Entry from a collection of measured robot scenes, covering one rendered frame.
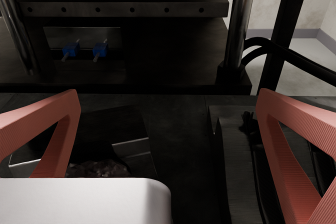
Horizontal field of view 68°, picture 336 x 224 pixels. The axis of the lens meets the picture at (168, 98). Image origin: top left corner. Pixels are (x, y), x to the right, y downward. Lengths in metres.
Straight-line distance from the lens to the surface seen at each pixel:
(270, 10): 3.32
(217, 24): 1.43
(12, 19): 0.99
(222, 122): 0.52
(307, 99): 0.90
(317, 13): 3.57
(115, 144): 0.51
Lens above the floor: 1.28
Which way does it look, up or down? 37 degrees down
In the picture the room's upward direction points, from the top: straight up
